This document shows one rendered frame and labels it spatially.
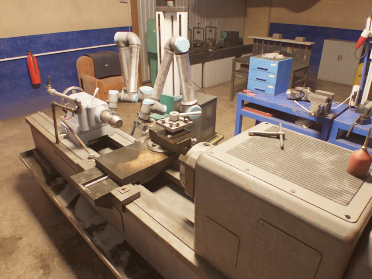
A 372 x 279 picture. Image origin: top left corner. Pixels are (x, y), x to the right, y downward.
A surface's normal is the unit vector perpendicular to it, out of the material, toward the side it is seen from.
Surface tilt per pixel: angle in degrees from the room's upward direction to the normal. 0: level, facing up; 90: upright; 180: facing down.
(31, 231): 0
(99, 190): 0
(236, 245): 90
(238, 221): 90
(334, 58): 90
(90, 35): 90
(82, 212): 0
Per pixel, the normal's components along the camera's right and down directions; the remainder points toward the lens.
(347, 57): -0.72, 0.32
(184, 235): 0.00, -0.89
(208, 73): 0.70, 0.33
